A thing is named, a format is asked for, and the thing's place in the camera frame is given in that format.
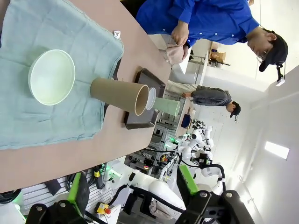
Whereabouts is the person's right hand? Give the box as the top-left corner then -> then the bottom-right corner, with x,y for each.
171,20 -> 189,45

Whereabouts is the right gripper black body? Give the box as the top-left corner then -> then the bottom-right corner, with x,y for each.
195,153 -> 213,168

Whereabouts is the tall brown cup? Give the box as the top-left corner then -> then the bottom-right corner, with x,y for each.
90,77 -> 150,116

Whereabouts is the yellow red emergency stop button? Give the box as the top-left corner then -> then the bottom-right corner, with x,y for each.
97,202 -> 112,215

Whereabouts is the ceiling light panel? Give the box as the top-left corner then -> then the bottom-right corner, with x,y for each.
264,141 -> 290,161

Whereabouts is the grey-green cloth mat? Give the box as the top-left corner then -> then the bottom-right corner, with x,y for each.
0,0 -> 124,150

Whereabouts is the black yellow hand tool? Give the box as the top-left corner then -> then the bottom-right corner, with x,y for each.
93,164 -> 106,189

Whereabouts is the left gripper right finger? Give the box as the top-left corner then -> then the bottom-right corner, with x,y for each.
176,164 -> 255,224

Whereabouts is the mint green bowl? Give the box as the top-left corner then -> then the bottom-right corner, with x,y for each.
28,49 -> 76,106

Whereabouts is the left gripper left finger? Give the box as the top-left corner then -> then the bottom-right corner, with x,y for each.
25,171 -> 91,224

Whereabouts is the person in blue shirt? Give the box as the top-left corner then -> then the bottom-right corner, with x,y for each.
135,0 -> 289,73

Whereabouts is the beige cloth mat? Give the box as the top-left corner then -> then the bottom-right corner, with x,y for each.
162,43 -> 189,68

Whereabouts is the cardboard box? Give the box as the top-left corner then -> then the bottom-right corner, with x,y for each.
210,50 -> 227,60

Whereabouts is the tall light green cup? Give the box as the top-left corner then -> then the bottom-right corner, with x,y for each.
153,97 -> 182,117

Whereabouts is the white bowl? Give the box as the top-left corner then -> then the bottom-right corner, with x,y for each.
146,87 -> 157,110

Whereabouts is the man in grey jacket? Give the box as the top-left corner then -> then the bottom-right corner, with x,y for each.
182,85 -> 241,123

